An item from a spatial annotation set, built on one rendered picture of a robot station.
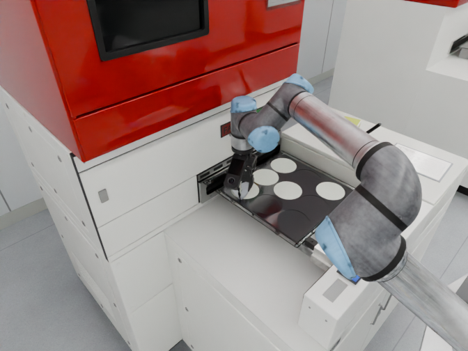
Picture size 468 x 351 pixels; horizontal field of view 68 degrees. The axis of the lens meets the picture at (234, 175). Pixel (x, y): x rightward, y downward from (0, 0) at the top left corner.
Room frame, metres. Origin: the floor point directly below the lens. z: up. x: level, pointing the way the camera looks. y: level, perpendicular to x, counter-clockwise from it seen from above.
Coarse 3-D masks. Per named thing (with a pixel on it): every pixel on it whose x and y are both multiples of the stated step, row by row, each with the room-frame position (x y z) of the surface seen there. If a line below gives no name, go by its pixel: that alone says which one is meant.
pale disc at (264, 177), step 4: (256, 172) 1.06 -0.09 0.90; (260, 172) 1.06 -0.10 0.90; (264, 172) 1.06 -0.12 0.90; (268, 172) 1.06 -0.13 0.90; (272, 172) 1.06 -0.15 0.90; (256, 176) 1.03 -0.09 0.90; (260, 176) 1.03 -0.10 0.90; (264, 176) 1.03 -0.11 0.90; (268, 176) 1.03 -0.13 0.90; (272, 176) 1.03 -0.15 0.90; (276, 176) 1.03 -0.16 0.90; (256, 180) 1.00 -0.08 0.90; (260, 180) 1.00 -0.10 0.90; (264, 180) 1.00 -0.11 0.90; (268, 180) 1.00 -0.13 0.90; (272, 180) 1.00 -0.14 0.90; (276, 180) 1.00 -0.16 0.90; (260, 184) 0.98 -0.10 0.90; (264, 184) 0.98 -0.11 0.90; (268, 184) 0.98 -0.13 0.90; (272, 184) 0.98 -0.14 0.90
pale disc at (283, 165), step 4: (276, 160) 1.14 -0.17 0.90; (280, 160) 1.14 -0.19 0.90; (284, 160) 1.14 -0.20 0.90; (288, 160) 1.14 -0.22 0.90; (272, 164) 1.11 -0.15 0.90; (276, 164) 1.11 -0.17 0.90; (280, 164) 1.11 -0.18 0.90; (284, 164) 1.11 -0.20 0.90; (288, 164) 1.11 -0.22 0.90; (292, 164) 1.11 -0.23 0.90; (272, 168) 1.08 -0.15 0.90; (276, 168) 1.08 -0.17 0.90; (280, 168) 1.08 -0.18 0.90; (284, 168) 1.08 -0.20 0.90; (288, 168) 1.08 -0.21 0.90; (292, 168) 1.08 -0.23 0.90; (280, 172) 1.06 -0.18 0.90; (284, 172) 1.06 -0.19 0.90; (288, 172) 1.06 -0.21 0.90
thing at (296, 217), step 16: (272, 160) 1.13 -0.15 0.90; (288, 176) 1.03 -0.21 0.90; (304, 176) 1.03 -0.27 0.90; (320, 176) 1.03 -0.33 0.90; (224, 192) 0.94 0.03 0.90; (272, 192) 0.94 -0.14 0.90; (304, 192) 0.94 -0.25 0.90; (256, 208) 0.85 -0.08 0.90; (272, 208) 0.85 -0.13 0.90; (288, 208) 0.85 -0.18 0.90; (304, 208) 0.85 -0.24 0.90; (320, 208) 0.85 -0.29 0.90; (272, 224) 0.78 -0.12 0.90; (288, 224) 0.78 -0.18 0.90; (304, 224) 0.78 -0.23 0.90
